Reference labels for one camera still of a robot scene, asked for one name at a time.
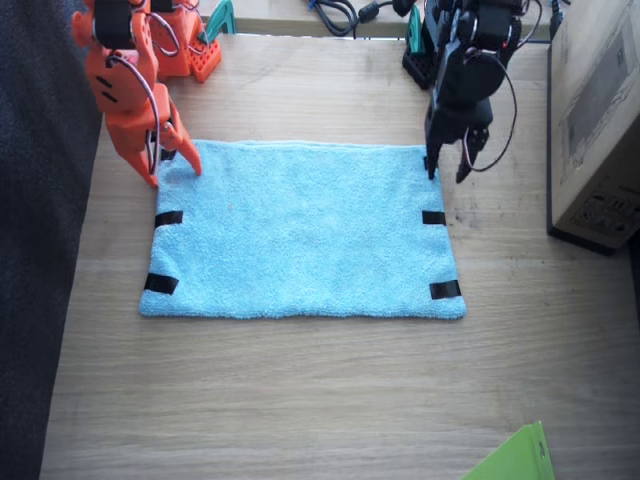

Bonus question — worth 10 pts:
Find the teal table clamp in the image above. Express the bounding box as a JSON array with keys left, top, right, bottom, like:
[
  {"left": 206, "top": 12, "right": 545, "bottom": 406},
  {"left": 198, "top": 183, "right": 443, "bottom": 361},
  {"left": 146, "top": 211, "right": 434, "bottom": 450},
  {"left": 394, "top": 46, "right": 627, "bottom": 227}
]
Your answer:
[
  {"left": 406, "top": 6, "right": 427, "bottom": 54},
  {"left": 201, "top": 0, "right": 237, "bottom": 42}
]

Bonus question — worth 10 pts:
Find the brown cardboard box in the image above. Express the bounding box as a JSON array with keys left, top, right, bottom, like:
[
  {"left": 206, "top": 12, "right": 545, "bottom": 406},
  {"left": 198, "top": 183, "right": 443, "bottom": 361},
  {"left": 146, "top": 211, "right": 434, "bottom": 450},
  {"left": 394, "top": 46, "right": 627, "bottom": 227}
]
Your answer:
[{"left": 545, "top": 0, "right": 640, "bottom": 258}]

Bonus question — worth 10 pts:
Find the light blue towel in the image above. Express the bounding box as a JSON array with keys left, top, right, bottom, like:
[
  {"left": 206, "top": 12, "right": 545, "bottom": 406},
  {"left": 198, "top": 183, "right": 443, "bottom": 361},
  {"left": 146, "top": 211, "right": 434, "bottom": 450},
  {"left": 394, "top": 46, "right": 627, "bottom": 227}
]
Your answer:
[{"left": 138, "top": 138, "right": 468, "bottom": 322}]

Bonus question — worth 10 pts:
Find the black arm servo wire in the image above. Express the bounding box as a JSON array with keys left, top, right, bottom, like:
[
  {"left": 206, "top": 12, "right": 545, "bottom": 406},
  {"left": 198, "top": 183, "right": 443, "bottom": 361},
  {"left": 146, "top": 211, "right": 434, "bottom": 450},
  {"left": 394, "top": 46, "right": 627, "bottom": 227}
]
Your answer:
[{"left": 460, "top": 0, "right": 546, "bottom": 174}]

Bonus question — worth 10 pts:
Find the black cable with ferrite bead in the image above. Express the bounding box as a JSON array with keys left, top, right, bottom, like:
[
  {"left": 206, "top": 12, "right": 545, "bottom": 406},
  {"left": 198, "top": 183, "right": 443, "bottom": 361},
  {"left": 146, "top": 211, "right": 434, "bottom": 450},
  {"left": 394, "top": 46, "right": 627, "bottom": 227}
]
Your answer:
[{"left": 355, "top": 0, "right": 426, "bottom": 24}]

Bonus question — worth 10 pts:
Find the dark grey felt panel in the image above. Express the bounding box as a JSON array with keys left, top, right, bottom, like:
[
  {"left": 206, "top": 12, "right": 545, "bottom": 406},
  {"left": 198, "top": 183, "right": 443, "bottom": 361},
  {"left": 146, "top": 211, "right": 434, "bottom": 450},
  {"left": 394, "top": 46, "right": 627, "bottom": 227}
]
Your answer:
[{"left": 0, "top": 0, "right": 107, "bottom": 480}]

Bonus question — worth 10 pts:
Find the green plastic sheet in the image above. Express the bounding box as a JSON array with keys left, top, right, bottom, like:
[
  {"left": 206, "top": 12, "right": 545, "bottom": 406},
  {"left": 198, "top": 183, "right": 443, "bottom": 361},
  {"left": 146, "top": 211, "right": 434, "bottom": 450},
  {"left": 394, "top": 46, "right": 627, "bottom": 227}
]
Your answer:
[{"left": 458, "top": 420, "right": 557, "bottom": 480}]

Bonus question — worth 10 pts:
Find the looped black cable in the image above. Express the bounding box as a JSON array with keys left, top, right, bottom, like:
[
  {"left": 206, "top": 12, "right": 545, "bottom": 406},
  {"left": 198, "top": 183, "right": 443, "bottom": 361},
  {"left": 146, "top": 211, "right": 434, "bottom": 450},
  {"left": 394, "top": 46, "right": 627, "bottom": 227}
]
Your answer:
[{"left": 303, "top": 0, "right": 359, "bottom": 39}]

